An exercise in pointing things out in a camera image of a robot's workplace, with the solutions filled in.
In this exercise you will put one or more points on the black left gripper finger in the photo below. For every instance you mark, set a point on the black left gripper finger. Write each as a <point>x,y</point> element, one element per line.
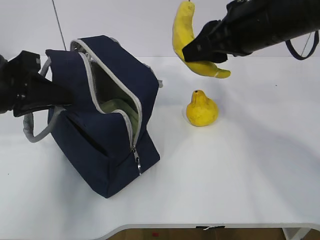
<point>45,93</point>

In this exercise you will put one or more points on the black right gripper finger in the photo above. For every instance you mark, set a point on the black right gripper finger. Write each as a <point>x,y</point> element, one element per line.
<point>202,49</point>

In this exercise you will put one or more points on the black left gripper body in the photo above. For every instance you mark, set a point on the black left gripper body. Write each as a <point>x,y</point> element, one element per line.
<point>12,70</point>

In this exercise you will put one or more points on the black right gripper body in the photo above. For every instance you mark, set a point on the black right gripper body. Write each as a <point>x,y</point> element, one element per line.
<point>237,33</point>

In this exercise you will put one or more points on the yellow banana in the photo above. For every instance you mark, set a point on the yellow banana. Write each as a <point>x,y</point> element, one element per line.
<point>183,34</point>

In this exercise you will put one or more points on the yellow pear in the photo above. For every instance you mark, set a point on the yellow pear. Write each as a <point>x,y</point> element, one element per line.
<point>202,110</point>

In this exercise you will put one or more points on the navy blue lunch bag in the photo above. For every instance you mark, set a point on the navy blue lunch bag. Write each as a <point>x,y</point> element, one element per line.
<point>100,145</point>

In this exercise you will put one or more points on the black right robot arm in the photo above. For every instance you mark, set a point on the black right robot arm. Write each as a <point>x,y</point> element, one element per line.
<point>289,19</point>

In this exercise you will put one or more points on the white table leg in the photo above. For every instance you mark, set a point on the white table leg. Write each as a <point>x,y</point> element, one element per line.
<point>301,233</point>

